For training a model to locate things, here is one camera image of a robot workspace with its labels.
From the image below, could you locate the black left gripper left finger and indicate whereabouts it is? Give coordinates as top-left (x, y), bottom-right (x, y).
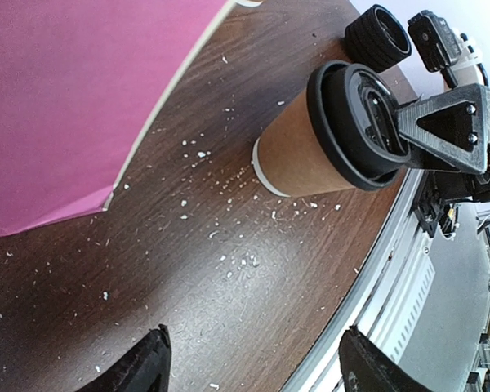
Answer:
top-left (78, 324), bottom-right (171, 392)

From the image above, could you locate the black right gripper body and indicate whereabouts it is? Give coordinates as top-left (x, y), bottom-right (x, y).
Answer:
top-left (416, 142), bottom-right (490, 236)

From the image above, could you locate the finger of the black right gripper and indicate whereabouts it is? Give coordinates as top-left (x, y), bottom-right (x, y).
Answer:
top-left (396, 83), bottom-right (490, 175)

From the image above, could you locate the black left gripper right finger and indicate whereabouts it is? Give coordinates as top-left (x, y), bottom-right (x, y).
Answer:
top-left (339, 325), bottom-right (425, 392)

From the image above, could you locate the stack of black cup lids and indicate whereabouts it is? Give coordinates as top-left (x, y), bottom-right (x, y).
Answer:
top-left (343, 4), bottom-right (412, 73)

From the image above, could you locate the white pink paper bag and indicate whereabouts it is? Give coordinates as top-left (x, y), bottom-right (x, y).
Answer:
top-left (0, 1), bottom-right (234, 238)

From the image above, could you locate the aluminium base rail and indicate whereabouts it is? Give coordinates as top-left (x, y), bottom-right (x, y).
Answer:
top-left (279, 167), bottom-right (490, 392)

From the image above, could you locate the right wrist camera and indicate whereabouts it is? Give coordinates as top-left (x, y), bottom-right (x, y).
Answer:
top-left (406, 11), bottom-right (485, 89)

